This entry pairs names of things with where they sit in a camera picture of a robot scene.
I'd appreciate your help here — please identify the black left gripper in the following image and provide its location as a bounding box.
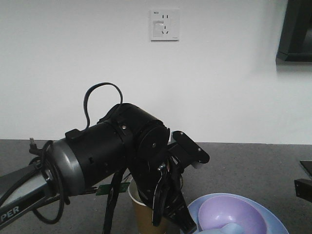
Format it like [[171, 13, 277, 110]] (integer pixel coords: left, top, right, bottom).
[[136, 157, 197, 234]]

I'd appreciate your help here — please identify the purple bowl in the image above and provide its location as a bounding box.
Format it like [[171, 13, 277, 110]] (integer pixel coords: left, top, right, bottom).
[[198, 196, 267, 234]]

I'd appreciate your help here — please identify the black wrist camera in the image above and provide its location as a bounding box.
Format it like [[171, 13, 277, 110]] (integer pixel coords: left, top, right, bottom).
[[168, 131, 210, 171]]

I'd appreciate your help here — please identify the light blue spoon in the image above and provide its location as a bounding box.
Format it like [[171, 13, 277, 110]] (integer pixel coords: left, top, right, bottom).
[[199, 223, 244, 234]]

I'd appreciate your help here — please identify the white wall socket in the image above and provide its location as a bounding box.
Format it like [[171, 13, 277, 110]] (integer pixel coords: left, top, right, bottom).
[[149, 9, 180, 41]]

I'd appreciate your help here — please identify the brown paper cup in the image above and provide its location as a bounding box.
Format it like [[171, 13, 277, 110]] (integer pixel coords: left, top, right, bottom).
[[128, 179, 179, 234]]

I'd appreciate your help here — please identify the black cooktop edge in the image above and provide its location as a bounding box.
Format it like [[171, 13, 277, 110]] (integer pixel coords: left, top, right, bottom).
[[300, 160, 312, 176]]

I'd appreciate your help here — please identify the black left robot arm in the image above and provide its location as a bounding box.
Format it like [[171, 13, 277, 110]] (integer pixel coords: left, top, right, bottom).
[[0, 103, 209, 234]]

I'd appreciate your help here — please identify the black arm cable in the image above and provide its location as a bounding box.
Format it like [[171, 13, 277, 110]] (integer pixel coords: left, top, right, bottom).
[[83, 82, 124, 130]]

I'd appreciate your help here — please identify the light blue plate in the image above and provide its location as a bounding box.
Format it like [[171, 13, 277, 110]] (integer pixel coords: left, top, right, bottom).
[[188, 193, 289, 234]]

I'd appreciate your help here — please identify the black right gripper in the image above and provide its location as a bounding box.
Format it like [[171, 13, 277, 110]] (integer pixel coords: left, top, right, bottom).
[[294, 178, 312, 201]]

